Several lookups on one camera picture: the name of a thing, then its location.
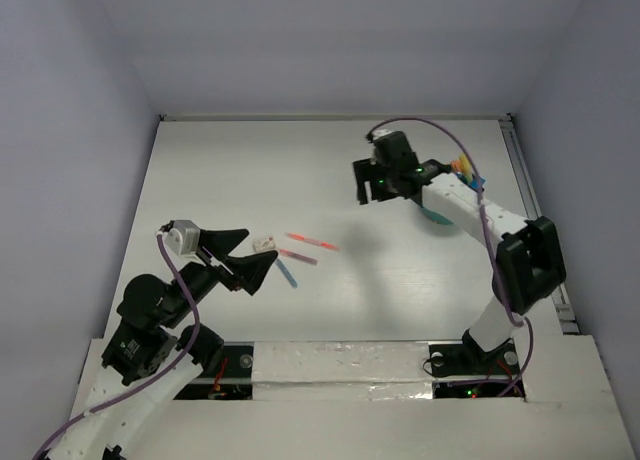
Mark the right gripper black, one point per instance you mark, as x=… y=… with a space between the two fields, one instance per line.
x=364 y=171

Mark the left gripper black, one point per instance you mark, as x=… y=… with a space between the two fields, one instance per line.
x=216 y=262

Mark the thin pink purple pen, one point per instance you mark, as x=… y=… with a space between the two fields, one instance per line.
x=298 y=257

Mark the teal round pen holder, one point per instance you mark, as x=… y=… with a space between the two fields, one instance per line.
x=435 y=217

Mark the yellow translucent marker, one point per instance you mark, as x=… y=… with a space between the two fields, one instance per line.
x=464 y=166

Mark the thin orange pen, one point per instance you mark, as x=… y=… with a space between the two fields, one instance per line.
x=312 y=241

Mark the blue black highlighter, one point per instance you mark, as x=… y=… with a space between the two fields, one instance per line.
x=477 y=183

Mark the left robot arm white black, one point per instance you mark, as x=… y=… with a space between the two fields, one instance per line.
x=160 y=344

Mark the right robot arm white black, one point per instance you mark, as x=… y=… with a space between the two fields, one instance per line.
x=525 y=255

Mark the thin blue pen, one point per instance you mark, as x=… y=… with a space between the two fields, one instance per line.
x=286 y=273

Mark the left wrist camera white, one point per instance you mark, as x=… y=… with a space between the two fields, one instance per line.
x=181 y=237

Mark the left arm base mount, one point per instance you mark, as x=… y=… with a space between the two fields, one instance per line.
x=230 y=380

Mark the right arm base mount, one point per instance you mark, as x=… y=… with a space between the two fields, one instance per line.
x=462 y=370

